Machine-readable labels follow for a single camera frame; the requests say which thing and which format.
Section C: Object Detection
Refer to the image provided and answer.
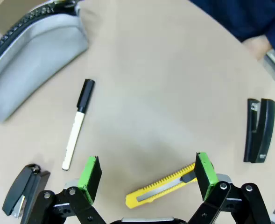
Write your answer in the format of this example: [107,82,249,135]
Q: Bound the grey zipper pencil case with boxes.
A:
[0,0,89,124]

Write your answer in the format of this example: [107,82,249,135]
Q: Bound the yellow utility knife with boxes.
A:
[125,162,197,209]

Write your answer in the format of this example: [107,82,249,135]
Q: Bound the white marker black cap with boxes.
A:
[62,79,96,171]

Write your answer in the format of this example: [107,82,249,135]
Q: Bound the black stapler white label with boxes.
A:
[243,98,275,163]

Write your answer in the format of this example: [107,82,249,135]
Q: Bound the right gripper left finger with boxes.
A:
[20,155,105,224]

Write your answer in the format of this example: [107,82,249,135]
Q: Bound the person in navy jacket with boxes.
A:
[190,0,275,42]

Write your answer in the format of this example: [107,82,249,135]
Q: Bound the person's left hand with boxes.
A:
[241,36,273,60]

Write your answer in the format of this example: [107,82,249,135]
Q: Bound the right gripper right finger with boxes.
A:
[187,152,272,224]

